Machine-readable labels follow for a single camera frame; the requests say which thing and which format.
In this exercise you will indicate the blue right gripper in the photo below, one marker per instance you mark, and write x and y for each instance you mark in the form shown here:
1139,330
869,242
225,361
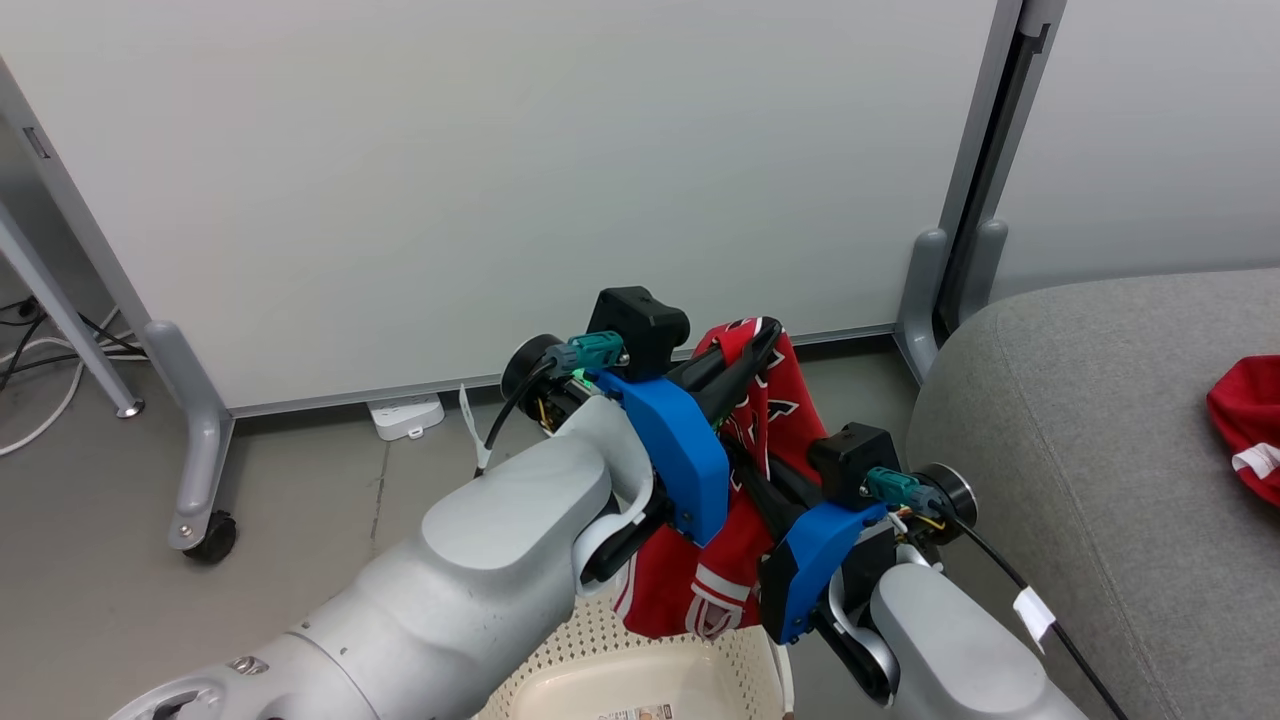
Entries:
800,570

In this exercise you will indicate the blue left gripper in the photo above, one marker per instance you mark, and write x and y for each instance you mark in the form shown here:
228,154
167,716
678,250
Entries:
685,460

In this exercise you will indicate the red white jersey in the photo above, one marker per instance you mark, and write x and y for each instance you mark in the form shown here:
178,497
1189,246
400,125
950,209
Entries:
670,590

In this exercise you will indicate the red jersey with navy numbers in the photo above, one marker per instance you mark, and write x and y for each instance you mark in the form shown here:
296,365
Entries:
1250,410

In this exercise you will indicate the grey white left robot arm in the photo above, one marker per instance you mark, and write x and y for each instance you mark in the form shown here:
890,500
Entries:
480,560

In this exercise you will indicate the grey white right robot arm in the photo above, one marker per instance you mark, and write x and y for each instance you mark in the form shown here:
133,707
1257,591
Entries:
950,650

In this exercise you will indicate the grey fabric sofa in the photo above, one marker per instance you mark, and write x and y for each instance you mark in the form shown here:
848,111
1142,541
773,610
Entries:
1100,450

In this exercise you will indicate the grey partition foot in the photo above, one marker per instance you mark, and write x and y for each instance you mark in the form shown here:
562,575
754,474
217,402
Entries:
920,300
990,260
205,450

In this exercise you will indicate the cream perforated laundry basket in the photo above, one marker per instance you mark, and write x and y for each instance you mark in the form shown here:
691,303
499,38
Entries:
620,690

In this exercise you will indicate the large white partition panel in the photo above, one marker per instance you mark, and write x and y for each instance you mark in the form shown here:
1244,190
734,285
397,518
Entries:
500,180

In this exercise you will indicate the white power strip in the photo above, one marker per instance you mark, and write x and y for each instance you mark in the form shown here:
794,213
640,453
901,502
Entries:
405,418

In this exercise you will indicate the narrow white partition panel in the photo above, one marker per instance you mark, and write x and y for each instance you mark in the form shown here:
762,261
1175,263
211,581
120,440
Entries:
1150,140

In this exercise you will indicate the grey slanted table leg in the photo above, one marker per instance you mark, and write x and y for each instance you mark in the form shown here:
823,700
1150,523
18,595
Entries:
60,306

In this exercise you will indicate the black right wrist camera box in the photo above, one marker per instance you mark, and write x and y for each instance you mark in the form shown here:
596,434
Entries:
850,455

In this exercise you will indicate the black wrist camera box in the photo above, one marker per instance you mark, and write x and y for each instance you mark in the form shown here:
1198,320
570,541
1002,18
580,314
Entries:
640,325
850,455

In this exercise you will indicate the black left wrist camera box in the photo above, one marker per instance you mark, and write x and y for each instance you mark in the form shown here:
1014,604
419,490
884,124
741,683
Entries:
640,325

